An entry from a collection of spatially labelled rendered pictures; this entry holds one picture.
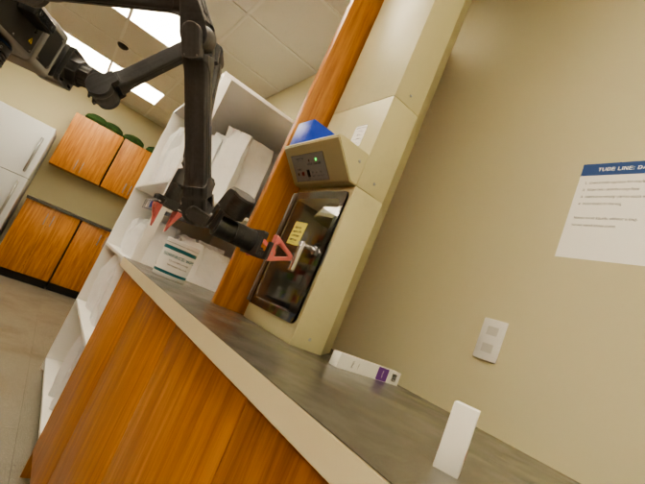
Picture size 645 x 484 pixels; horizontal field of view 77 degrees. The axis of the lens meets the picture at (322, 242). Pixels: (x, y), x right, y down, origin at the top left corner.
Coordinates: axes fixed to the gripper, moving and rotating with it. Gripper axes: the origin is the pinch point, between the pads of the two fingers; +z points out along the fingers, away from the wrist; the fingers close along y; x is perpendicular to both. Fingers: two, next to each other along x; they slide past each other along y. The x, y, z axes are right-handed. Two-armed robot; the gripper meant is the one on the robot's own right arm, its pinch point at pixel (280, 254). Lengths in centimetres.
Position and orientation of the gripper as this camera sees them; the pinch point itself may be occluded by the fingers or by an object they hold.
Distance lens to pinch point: 109.1
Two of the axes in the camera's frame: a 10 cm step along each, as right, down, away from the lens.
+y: -5.4, -0.9, 8.4
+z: 7.5, 4.0, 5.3
